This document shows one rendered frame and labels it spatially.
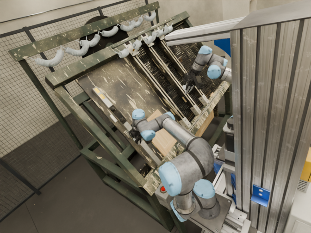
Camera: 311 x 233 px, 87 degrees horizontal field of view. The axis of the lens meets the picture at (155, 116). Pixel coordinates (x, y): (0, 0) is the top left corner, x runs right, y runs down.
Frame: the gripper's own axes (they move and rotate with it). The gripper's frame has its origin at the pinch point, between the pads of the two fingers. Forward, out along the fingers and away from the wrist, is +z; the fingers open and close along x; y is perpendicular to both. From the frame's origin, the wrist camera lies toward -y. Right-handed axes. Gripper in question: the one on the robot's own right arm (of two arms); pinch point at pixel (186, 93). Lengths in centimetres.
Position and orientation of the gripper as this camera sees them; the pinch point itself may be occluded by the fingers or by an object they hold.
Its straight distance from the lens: 130.7
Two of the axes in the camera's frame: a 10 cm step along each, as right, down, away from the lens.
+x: -8.0, 2.1, -5.6
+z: -2.8, 7.0, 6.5
